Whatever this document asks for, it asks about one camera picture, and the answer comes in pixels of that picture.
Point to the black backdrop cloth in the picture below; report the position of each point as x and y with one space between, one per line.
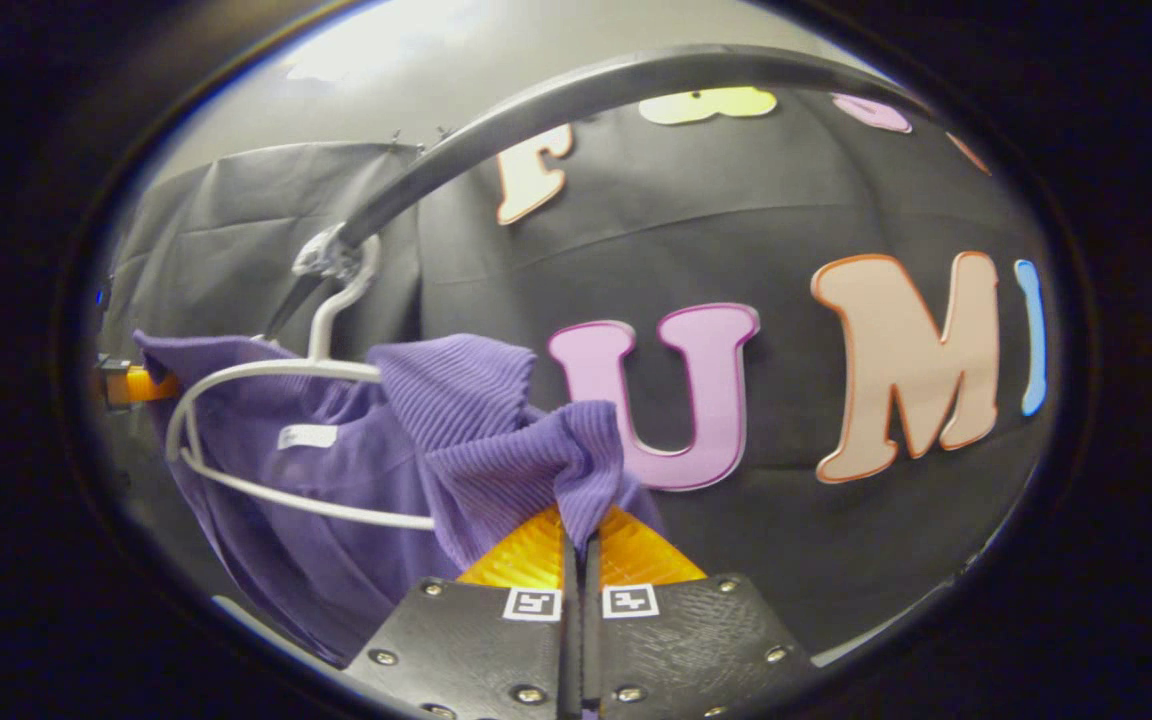
786 550

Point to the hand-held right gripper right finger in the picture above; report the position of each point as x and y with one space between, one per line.
686 650

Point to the white plastic hanger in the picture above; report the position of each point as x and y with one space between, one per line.
236 368

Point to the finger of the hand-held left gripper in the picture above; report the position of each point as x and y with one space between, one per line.
148 385

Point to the black clothes rack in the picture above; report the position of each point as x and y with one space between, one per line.
536 105

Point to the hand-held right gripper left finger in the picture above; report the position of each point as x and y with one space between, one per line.
476 650

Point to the purple shirt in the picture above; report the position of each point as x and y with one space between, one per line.
476 420

